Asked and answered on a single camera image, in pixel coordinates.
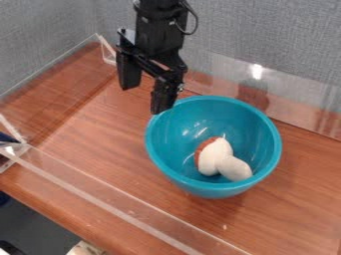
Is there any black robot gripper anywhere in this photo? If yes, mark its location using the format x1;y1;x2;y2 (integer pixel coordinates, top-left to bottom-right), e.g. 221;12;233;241
117;0;187;115

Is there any red and white toy mushroom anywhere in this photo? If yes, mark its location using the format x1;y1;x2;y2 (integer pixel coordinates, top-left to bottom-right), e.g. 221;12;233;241
194;136;253;181

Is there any blue plastic bowl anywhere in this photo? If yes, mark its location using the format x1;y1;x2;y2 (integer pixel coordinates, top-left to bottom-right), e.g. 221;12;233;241
146;96;282;199

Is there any clear acrylic left barrier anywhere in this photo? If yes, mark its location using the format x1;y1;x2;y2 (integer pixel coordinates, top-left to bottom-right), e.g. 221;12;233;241
0;33;99;99

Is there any clear acrylic barrier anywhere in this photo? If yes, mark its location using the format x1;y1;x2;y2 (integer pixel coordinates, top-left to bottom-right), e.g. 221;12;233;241
95;32;341;142
0;33;99;99
0;142;252;255

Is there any clear acrylic front barrier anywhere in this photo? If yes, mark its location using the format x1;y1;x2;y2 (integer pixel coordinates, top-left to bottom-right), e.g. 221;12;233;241
0;142;252;255

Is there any clear acrylic back barrier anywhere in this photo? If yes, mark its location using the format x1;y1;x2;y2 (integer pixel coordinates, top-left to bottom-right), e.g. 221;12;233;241
95;32;341;142

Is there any clear acrylic corner bracket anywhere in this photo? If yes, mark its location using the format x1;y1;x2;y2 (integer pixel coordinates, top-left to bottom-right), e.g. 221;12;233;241
96;34;117;66

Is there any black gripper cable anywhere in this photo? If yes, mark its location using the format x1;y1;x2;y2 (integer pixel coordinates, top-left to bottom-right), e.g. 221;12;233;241
171;0;199;36

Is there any clear acrylic left bracket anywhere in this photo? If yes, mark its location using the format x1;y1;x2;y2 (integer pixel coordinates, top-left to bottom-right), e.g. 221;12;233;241
0;114;32;173

